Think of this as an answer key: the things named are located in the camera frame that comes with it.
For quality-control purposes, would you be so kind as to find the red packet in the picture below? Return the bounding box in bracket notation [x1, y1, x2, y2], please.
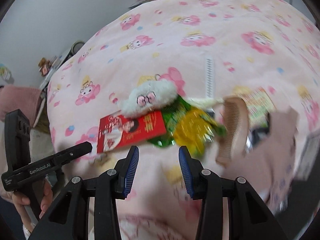
[97, 111, 166, 153]

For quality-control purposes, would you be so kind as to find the green yellow snack bag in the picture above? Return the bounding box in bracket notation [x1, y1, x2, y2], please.
[148, 96, 227, 159]

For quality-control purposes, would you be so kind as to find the person left hand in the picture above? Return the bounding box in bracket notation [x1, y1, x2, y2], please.
[11, 179, 54, 233]

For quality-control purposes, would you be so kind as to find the white pink kitty blanket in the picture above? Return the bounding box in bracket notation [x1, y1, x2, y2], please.
[118, 212, 199, 239]

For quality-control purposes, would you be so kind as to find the beige pink garment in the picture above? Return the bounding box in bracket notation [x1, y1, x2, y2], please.
[230, 108, 299, 212]

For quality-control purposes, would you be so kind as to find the wooden comb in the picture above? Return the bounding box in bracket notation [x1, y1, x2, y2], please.
[216, 96, 249, 167]

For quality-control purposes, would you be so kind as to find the orange green leaflet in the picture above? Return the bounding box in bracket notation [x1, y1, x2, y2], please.
[239, 87, 276, 128]

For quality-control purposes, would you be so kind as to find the black storage box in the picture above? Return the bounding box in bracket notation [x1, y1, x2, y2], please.
[276, 131, 319, 239]

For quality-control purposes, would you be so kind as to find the pink cartoon bed sheet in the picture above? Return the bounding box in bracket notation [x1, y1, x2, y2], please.
[47, 0, 319, 197]

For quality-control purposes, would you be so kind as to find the white plush keychain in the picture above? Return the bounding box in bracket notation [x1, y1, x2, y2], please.
[119, 80, 178, 118]

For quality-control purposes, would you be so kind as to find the small black frame box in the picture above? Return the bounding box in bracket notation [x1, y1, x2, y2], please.
[246, 113, 270, 153]

